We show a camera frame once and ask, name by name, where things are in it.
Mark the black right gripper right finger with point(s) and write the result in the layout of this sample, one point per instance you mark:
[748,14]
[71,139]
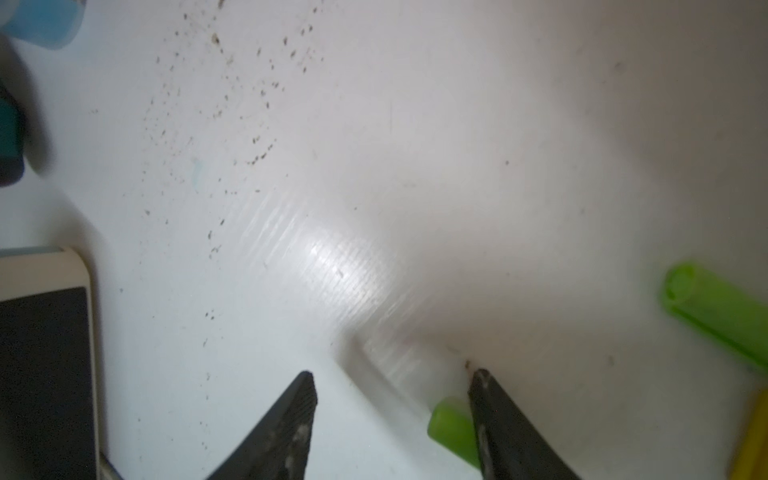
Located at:
[508,444]

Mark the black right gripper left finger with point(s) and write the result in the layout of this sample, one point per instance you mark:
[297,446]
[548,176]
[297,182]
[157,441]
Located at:
[278,446]

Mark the green pen cap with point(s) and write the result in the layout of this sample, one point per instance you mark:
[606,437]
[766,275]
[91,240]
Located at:
[718,309]
[451,426]

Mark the yellow pen cap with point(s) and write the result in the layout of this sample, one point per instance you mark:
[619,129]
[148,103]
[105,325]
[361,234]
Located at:
[750,462]

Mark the blue white stapler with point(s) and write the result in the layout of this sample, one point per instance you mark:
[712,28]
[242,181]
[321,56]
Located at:
[49,408]

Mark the green black screwdriver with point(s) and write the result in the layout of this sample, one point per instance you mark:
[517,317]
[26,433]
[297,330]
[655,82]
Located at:
[12,133]

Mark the blue tape roll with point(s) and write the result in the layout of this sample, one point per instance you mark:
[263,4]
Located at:
[51,24]

